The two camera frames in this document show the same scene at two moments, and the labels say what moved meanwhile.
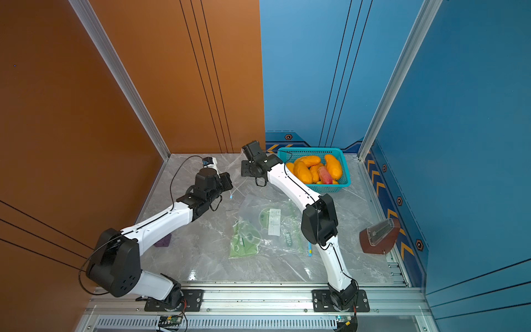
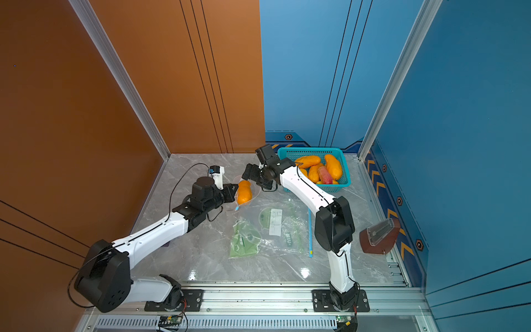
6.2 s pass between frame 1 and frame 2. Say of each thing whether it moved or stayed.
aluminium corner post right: stayed
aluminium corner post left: stayed
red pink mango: stayed
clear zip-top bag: moved
